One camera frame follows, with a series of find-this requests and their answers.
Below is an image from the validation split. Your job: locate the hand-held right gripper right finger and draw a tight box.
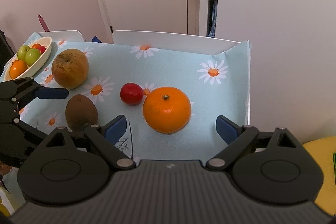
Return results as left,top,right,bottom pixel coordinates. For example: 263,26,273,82
206,115,306,170

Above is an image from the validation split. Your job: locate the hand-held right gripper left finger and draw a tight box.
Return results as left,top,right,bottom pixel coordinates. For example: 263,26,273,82
37,115,135,170

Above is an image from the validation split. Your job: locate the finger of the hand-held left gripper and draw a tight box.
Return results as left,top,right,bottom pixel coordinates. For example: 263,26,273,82
0,76,69,123
0,120,50,168

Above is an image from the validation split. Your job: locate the large reddish brown apple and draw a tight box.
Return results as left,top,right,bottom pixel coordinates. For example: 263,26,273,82
51,49,89,90

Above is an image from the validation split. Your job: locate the brown kiwi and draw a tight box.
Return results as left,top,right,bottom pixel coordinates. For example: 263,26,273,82
65,94,99,132

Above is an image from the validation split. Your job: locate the cream plate with yellow print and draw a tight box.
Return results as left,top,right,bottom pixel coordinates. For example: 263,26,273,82
4,36,52,81

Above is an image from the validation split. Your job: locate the small green apple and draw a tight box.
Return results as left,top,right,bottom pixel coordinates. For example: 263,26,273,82
25,49,42,66

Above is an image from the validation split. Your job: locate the large orange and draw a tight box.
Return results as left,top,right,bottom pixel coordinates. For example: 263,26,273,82
9,60,28,80
142,86,192,134

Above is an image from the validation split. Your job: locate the large light green apple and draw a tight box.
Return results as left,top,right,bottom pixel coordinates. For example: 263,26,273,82
17,46,31,61

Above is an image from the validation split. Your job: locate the white yellow cloth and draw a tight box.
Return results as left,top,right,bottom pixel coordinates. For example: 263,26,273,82
0,182,19,218

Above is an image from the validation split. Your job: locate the pink plastic tool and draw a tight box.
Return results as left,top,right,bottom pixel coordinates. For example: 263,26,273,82
37,13,50,32

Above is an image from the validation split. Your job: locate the blue daisy print tablecloth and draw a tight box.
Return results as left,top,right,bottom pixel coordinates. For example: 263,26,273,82
0,32,251,164

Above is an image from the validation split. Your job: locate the yellow stool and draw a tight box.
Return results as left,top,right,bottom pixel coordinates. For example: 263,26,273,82
302,135,336,216

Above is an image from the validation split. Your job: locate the blue checked cloth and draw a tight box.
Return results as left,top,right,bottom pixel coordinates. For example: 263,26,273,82
209,0,219,38

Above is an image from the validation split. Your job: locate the white sliding door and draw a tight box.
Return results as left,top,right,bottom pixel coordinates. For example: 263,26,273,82
218,0,336,140

